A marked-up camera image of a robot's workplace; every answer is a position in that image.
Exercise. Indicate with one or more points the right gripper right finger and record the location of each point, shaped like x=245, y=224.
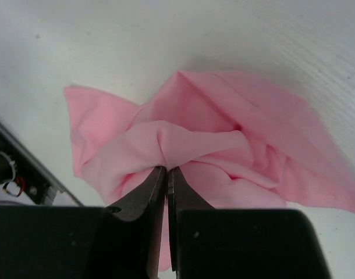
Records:
x=180, y=197

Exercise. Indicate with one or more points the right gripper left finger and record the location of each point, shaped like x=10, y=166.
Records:
x=136, y=228

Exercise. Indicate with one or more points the pink t shirt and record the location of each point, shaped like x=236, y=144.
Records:
x=245, y=145

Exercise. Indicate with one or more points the aluminium frame rail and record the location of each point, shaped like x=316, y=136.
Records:
x=25, y=180

